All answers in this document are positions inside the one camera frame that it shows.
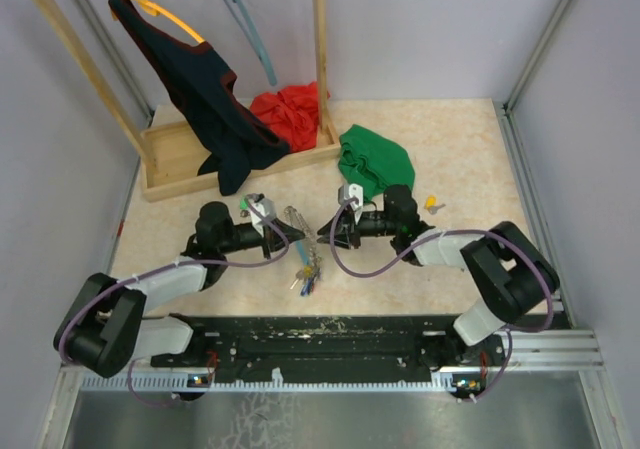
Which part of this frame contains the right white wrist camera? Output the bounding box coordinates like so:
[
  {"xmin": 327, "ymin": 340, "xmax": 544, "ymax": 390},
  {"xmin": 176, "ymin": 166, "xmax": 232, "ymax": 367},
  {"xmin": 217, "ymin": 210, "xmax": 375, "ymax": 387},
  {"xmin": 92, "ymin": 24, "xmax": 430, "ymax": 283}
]
[{"xmin": 338, "ymin": 183, "xmax": 364, "ymax": 223}]

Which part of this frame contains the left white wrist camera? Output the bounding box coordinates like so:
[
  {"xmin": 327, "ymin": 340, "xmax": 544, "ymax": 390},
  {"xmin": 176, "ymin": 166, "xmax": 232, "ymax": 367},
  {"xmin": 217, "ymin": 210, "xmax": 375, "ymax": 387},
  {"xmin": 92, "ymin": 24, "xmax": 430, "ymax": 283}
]
[{"xmin": 246, "ymin": 193, "xmax": 277, "ymax": 233}]

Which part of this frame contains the yellow hanger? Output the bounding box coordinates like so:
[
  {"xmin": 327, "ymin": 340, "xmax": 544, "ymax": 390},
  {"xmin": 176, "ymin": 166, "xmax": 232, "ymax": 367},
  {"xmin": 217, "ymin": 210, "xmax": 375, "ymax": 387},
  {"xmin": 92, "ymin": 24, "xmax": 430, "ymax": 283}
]
[{"xmin": 127, "ymin": 0, "xmax": 205, "ymax": 44}]

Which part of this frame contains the large keyring with blue handle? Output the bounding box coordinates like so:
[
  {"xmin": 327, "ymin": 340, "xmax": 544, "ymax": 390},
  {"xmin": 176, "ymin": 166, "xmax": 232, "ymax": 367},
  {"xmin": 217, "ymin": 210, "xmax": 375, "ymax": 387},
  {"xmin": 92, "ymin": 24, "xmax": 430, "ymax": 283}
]
[{"xmin": 284, "ymin": 206, "xmax": 323, "ymax": 297}]

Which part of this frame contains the purple cable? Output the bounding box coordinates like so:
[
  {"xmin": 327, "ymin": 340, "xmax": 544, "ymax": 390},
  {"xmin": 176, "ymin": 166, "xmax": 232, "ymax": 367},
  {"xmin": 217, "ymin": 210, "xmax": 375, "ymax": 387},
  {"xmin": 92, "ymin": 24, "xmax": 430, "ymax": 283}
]
[
  {"xmin": 328, "ymin": 196, "xmax": 555, "ymax": 403},
  {"xmin": 57, "ymin": 191, "xmax": 291, "ymax": 409}
]

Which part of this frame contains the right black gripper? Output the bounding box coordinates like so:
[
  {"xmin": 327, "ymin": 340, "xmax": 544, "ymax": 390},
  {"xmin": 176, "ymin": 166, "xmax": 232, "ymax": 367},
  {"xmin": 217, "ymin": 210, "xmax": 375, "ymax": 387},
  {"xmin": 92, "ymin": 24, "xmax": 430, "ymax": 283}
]
[{"xmin": 317, "ymin": 205, "xmax": 399, "ymax": 250}]

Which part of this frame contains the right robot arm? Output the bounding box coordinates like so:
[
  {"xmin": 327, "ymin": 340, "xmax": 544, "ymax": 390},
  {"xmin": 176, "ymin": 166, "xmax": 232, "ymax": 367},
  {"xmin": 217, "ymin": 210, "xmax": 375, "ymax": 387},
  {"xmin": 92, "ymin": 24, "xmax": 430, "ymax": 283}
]
[{"xmin": 317, "ymin": 184, "xmax": 559, "ymax": 365}]

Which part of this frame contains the dark navy garment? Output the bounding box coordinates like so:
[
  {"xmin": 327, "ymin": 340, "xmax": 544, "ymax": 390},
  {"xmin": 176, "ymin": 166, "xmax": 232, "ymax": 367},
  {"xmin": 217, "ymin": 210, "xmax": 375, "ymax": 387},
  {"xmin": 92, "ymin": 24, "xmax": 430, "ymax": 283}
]
[{"xmin": 108, "ymin": 0, "xmax": 291, "ymax": 196}]

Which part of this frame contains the grey cable duct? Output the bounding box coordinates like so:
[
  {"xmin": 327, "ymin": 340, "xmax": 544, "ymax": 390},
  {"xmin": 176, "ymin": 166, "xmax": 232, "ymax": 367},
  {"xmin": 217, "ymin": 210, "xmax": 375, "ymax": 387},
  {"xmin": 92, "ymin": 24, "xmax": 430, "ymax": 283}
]
[{"xmin": 79, "ymin": 371, "xmax": 481, "ymax": 394}]

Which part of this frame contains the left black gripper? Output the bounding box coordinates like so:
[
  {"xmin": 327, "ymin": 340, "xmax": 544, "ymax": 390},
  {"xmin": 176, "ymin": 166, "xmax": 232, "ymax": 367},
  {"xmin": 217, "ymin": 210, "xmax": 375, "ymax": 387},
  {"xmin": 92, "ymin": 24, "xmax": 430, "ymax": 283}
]
[{"xmin": 219, "ymin": 218, "xmax": 305, "ymax": 259}]

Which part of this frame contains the yellow tag key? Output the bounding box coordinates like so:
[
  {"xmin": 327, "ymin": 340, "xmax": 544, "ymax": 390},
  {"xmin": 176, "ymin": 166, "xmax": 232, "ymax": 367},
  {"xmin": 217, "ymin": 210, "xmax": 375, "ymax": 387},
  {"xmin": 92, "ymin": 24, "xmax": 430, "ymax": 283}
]
[{"xmin": 424, "ymin": 195, "xmax": 445, "ymax": 215}]

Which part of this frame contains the green tag key left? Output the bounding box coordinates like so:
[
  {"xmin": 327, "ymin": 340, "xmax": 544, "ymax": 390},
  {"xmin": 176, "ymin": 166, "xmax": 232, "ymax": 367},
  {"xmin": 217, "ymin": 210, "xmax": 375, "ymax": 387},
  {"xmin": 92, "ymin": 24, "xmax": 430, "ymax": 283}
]
[{"xmin": 239, "ymin": 197, "xmax": 250, "ymax": 218}]

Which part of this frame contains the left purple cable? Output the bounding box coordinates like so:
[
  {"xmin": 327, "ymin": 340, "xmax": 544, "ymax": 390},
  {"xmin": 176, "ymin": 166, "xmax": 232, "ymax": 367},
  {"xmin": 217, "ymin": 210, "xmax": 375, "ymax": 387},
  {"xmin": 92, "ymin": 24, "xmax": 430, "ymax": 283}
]
[{"xmin": 57, "ymin": 191, "xmax": 291, "ymax": 409}]

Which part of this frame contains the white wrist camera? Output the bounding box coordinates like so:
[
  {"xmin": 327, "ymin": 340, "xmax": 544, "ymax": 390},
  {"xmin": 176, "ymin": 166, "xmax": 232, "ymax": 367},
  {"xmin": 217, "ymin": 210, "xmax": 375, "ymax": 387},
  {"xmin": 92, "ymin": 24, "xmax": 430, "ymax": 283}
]
[
  {"xmin": 246, "ymin": 193, "xmax": 277, "ymax": 233},
  {"xmin": 338, "ymin": 183, "xmax": 364, "ymax": 223}
]

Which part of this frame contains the grey blue hanger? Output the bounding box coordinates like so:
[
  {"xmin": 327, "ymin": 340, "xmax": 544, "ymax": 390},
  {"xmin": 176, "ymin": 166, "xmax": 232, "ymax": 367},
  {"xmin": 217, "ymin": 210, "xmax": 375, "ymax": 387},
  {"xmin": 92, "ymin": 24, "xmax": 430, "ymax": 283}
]
[{"xmin": 222, "ymin": 0, "xmax": 278, "ymax": 87}]

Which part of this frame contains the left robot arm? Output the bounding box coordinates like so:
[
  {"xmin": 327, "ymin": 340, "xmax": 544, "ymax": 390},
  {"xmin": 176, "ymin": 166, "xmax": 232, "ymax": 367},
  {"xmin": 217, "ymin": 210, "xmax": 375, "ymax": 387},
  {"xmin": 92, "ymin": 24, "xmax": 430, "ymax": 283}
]
[{"xmin": 53, "ymin": 196, "xmax": 305, "ymax": 378}]

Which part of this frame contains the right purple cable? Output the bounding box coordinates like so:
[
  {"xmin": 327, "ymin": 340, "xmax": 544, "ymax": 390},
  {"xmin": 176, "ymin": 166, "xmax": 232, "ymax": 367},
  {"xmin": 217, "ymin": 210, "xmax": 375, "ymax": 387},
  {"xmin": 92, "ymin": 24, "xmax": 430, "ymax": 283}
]
[{"xmin": 328, "ymin": 196, "xmax": 555, "ymax": 403}]

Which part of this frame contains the green cloth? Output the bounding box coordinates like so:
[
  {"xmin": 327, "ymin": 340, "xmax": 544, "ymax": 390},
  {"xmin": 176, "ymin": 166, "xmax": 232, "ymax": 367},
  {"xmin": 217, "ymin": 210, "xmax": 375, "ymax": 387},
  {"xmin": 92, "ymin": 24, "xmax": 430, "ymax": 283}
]
[{"xmin": 338, "ymin": 124, "xmax": 416, "ymax": 202}]

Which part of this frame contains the red cloth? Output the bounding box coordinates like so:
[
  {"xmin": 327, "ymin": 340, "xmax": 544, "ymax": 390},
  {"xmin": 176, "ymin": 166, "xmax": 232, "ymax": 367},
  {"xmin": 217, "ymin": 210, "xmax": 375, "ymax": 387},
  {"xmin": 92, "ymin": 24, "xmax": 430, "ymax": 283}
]
[{"xmin": 249, "ymin": 81, "xmax": 319, "ymax": 153}]

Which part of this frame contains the wooden clothes rack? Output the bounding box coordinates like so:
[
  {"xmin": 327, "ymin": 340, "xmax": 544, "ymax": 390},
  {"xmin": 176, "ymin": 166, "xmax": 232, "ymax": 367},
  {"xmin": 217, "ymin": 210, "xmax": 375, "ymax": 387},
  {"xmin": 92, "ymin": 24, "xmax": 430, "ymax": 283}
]
[{"xmin": 32, "ymin": 0, "xmax": 340, "ymax": 202}]

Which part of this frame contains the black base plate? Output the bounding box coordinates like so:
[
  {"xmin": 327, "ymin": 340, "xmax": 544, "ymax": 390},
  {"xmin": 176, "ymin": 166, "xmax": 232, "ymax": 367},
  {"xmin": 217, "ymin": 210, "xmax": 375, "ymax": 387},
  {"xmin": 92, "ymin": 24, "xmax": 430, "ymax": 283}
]
[{"xmin": 151, "ymin": 315, "xmax": 506, "ymax": 384}]

